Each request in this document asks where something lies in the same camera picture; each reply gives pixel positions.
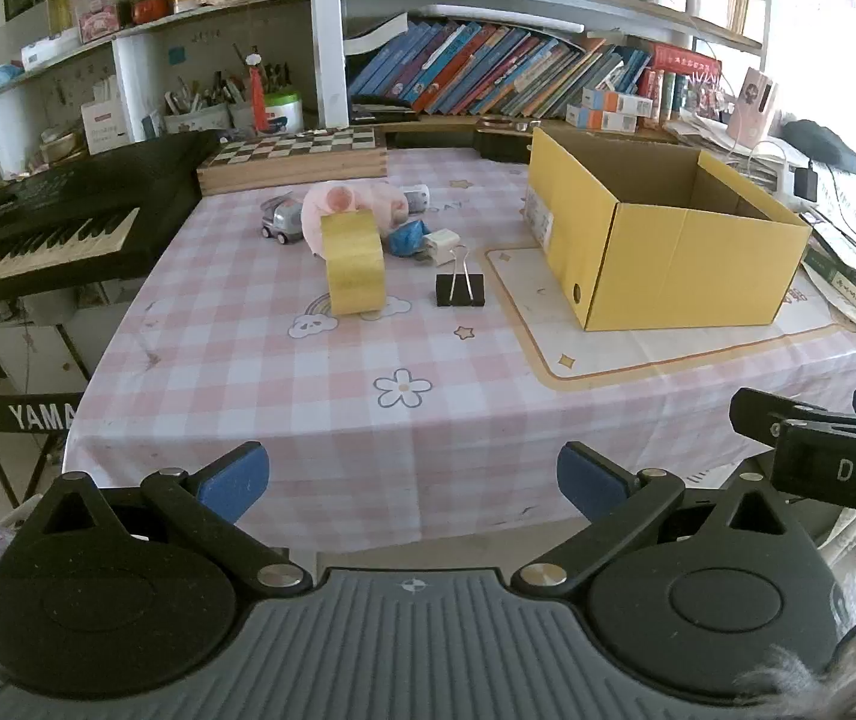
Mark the white jar with green lid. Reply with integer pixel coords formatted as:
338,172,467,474
261,90,305,134

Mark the grey toy car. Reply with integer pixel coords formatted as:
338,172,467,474
260,195,305,245

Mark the yellow cardboard box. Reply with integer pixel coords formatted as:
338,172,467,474
524,126,813,332

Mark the black cap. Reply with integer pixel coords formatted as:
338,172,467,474
780,120,856,173

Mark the red book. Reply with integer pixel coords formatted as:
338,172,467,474
648,41,721,76

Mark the wooden chessboard box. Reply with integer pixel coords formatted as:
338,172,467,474
197,127,389,196

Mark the white power strip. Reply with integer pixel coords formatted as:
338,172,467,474
743,157,819,205

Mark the blue plastic toy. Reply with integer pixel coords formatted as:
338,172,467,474
386,221,429,257

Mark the brass bowl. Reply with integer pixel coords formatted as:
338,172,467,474
41,127,88,162

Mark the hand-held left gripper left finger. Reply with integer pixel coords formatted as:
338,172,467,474
23,441,315,601

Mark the pink speaker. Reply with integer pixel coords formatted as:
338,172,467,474
728,67,777,143

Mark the white pen holder with pens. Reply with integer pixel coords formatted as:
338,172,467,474
164,75,234,137

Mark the desktop with pink checkered cloth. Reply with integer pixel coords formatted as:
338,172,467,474
60,146,856,548

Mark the pink plush pig toy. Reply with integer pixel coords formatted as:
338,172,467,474
300,180,410,260

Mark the orange and white small box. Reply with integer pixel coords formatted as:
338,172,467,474
566,105,639,132
581,88,654,117

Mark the black electronic keyboard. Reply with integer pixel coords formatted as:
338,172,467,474
0,131,223,312

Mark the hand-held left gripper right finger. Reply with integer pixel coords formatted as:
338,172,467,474
510,441,822,601

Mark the white box with red label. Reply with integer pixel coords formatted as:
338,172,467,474
81,97,135,155

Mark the gold tape roll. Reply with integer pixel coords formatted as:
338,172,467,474
321,212,386,316

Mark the black binder clip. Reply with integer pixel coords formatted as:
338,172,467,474
435,245,487,308

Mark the black keyboard stand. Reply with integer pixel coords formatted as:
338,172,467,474
0,307,91,511

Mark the white charger plug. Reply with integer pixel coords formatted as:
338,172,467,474
422,229,460,267

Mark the row of leaning books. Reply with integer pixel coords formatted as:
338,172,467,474
347,19,650,121

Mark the white bookshelf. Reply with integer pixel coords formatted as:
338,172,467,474
0,0,774,166

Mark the dark brown radio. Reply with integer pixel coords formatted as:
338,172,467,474
473,120,541,164

